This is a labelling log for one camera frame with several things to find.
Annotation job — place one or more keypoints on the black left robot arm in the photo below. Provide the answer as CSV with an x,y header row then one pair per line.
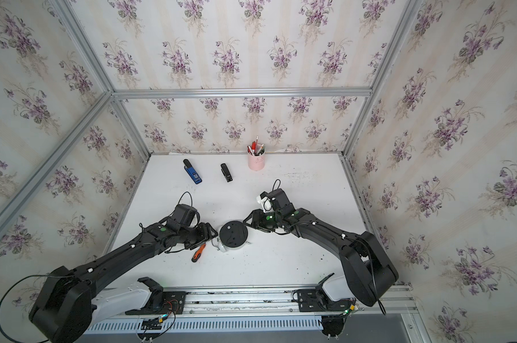
x,y
63,310

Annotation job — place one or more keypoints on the blue black stapler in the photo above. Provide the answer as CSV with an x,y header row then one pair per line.
x,y
192,173

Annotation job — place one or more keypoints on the pink pen cup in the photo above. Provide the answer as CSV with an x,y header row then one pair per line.
x,y
256,162

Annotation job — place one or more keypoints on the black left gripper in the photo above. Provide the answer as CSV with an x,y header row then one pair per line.
x,y
206,234

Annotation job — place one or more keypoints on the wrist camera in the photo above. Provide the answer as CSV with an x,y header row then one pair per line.
x,y
273,201
186,215

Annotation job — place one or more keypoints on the orange handled screwdriver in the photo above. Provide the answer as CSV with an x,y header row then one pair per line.
x,y
197,255

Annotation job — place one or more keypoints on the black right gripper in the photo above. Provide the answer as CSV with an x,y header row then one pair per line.
x,y
255,221

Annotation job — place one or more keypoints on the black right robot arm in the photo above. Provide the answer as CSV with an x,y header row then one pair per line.
x,y
368,271

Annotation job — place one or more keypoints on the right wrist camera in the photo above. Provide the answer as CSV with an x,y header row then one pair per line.
x,y
273,201

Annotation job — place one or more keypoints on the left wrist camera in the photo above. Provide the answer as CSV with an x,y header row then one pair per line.
x,y
186,215

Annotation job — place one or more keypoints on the aluminium front rail frame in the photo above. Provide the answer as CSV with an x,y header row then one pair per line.
x,y
240,301

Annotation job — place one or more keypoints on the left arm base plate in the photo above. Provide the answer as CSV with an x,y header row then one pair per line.
x,y
158,300

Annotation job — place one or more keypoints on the white twin-bell alarm clock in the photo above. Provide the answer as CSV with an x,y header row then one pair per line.
x,y
232,236

